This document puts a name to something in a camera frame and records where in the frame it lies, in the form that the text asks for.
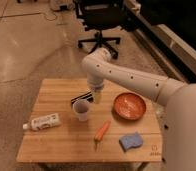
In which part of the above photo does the orange carrot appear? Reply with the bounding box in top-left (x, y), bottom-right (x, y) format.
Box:
top-left (94, 121), bottom-right (111, 149)

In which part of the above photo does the long bench rail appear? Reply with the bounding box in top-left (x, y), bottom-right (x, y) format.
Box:
top-left (124, 0), bottom-right (196, 76)

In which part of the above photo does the orange bowl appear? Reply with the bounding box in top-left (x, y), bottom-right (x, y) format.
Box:
top-left (113, 93), bottom-right (146, 120)

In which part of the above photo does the black office chair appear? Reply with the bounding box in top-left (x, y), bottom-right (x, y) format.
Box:
top-left (73, 0), bottom-right (129, 60)

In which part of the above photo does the white tube bottle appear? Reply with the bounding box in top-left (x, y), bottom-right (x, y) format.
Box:
top-left (23, 113), bottom-right (61, 131)

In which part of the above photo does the black striped eraser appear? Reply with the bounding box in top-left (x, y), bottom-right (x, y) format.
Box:
top-left (71, 92), bottom-right (93, 104)

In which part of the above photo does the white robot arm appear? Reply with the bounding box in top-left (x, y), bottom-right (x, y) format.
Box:
top-left (82, 48), bottom-right (196, 171)

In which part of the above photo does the wooden table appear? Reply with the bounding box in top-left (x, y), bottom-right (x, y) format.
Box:
top-left (17, 79), bottom-right (162, 163)

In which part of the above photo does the blue sponge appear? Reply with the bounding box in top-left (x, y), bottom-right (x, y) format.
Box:
top-left (119, 132), bottom-right (143, 151)

